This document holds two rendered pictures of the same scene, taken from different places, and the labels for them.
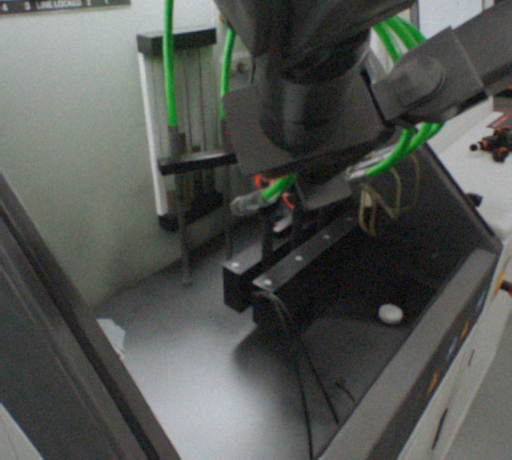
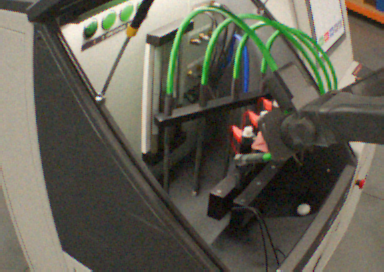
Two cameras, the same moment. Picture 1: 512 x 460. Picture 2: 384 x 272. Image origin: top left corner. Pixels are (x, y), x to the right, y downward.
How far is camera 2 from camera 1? 0.59 m
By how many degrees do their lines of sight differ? 9
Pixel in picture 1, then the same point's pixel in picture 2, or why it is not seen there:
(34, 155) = not seen: hidden behind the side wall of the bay
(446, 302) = (332, 198)
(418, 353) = (318, 225)
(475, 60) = not seen: hidden behind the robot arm
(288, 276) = (254, 195)
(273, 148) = (285, 148)
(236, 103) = (270, 127)
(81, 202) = not seen: hidden behind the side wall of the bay
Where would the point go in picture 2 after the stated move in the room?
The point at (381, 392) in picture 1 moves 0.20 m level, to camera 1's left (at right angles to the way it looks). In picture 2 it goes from (302, 244) to (221, 256)
